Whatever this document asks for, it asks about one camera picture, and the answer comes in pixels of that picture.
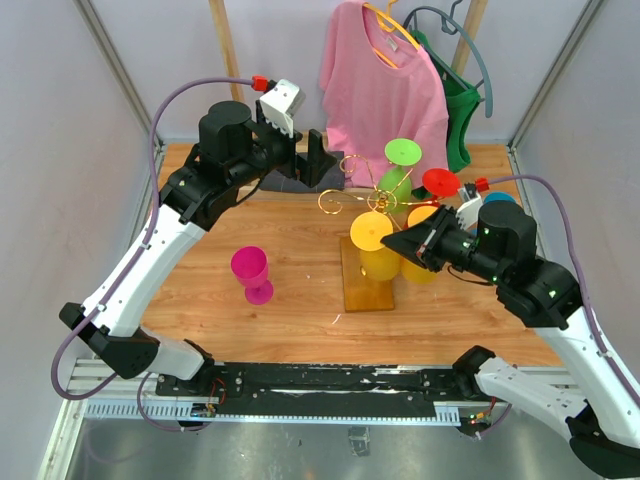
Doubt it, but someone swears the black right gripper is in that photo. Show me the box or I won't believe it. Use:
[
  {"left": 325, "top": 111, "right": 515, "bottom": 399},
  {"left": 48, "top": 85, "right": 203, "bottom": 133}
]
[{"left": 381, "top": 204, "right": 506, "bottom": 285}]

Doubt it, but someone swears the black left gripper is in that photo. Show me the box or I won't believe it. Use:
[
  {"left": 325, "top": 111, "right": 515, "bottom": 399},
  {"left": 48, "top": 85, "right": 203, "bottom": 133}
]
[{"left": 229, "top": 99, "right": 338, "bottom": 189}]

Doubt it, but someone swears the yellow wine glass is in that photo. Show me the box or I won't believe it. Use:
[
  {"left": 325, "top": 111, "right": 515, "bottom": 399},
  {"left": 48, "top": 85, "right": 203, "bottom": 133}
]
[
  {"left": 401, "top": 205, "right": 437, "bottom": 285},
  {"left": 350, "top": 211, "right": 400, "bottom": 282}
]

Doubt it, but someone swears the yellow wine glass front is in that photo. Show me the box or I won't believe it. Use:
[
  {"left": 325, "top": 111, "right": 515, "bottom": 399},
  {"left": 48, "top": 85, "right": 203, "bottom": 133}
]
[{"left": 350, "top": 211, "right": 400, "bottom": 282}]

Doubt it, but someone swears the blue wine glass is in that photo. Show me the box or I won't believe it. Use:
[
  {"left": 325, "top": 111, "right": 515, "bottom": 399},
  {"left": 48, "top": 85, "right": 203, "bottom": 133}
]
[{"left": 484, "top": 191, "right": 516, "bottom": 204}]

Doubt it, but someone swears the magenta wine glass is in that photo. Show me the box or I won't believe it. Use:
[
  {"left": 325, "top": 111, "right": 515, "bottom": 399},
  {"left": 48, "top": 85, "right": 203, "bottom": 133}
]
[{"left": 230, "top": 246, "right": 274, "bottom": 305}]

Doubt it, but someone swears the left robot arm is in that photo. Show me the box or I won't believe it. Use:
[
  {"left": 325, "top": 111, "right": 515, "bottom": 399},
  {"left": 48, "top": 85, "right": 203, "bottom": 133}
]
[{"left": 59, "top": 101, "right": 343, "bottom": 396}]

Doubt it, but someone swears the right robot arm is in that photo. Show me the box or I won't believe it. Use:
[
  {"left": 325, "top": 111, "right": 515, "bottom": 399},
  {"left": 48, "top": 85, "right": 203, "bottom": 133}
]
[{"left": 381, "top": 201, "right": 639, "bottom": 479}]

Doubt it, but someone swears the red wine glass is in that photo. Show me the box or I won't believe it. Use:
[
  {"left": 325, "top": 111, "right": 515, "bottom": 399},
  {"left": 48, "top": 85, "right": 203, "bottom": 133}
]
[{"left": 411, "top": 168, "right": 461, "bottom": 207}]

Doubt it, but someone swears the green wine glass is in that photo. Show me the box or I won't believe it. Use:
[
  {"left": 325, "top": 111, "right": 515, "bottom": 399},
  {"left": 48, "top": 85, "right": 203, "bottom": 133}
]
[{"left": 377, "top": 138, "right": 422, "bottom": 203}]

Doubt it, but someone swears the wooden rack base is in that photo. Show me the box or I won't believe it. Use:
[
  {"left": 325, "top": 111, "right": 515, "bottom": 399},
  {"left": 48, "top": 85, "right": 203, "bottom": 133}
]
[{"left": 339, "top": 237, "right": 395, "bottom": 313}]

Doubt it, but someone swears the folded dark grey cloth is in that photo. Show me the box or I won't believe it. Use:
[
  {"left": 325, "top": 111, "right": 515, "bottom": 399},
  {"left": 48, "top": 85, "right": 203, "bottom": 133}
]
[{"left": 259, "top": 164, "right": 345, "bottom": 194}]

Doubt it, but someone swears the pink t-shirt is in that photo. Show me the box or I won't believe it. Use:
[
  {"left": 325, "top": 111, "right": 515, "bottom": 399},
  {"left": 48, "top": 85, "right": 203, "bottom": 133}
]
[{"left": 318, "top": 1, "right": 449, "bottom": 187}]

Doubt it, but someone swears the green tank top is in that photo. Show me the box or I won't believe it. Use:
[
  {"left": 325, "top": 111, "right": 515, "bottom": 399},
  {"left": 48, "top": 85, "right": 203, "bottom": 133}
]
[{"left": 410, "top": 30, "right": 481, "bottom": 173}]

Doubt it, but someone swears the orange clothes hanger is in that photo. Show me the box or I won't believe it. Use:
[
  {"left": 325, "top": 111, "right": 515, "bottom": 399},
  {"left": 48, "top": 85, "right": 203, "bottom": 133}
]
[{"left": 359, "top": 1, "right": 426, "bottom": 75}]

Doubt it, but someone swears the grey clothes hanger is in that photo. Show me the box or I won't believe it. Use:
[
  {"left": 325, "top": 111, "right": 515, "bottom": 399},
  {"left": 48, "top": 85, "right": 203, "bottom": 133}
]
[{"left": 403, "top": 0, "right": 494, "bottom": 118}]

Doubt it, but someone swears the wooden clothes rack frame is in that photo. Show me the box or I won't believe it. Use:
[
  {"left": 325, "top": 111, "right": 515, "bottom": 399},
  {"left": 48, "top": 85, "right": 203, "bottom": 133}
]
[{"left": 208, "top": 0, "right": 489, "bottom": 201}]

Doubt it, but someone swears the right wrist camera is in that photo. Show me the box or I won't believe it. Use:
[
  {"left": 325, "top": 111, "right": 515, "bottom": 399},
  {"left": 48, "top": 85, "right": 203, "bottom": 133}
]
[{"left": 456, "top": 177, "right": 489, "bottom": 230}]

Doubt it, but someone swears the gold wire glass rack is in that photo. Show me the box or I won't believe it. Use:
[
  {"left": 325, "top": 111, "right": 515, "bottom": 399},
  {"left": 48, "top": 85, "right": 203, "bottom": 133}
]
[{"left": 317, "top": 155, "right": 439, "bottom": 229}]

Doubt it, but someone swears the aluminium frame rail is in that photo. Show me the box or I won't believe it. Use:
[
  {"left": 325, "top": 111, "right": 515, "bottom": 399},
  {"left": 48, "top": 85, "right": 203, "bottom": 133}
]
[{"left": 72, "top": 0, "right": 152, "bottom": 134}]

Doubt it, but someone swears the white slotted cable duct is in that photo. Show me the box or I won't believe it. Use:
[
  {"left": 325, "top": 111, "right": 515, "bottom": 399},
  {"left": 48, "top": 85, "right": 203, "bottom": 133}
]
[{"left": 83, "top": 399, "right": 462, "bottom": 427}]

